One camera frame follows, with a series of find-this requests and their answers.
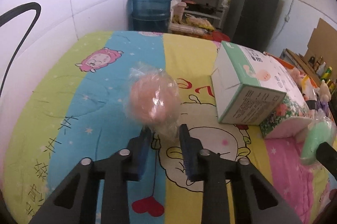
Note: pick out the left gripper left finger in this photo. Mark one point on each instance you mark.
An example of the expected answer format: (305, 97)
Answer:
(76, 197)

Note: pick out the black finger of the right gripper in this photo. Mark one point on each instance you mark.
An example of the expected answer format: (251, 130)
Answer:
(327, 156)

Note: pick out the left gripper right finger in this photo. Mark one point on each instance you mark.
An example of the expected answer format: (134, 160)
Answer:
(255, 200)

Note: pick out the green sponge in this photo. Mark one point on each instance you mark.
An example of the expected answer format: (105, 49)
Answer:
(320, 130)

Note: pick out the beige teddy bear purple dress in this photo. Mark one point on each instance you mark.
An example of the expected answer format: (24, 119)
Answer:
(323, 96)

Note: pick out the pink ball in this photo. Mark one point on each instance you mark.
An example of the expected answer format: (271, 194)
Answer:
(153, 100)

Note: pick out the floral tissue pack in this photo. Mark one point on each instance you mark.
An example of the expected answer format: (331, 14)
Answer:
(292, 114)

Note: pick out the green condiment bottle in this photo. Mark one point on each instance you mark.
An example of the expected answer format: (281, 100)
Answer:
(327, 74)

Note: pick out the colourful cartoon bed sheet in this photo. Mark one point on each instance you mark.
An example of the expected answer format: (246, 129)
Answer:
(79, 110)

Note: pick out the pink plush toy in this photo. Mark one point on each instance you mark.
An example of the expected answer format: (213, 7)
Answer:
(295, 74)

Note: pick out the wooden cutting board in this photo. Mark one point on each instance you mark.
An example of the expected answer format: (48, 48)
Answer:
(303, 64)

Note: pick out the green white cardboard box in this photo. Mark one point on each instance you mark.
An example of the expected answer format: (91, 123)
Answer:
(248, 85)

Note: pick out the red plastic basket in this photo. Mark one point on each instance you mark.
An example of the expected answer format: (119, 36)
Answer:
(218, 36)

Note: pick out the black refrigerator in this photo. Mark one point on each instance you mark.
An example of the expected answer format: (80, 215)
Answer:
(248, 22)

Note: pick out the blue water jug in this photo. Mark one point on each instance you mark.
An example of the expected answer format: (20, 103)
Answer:
(151, 15)

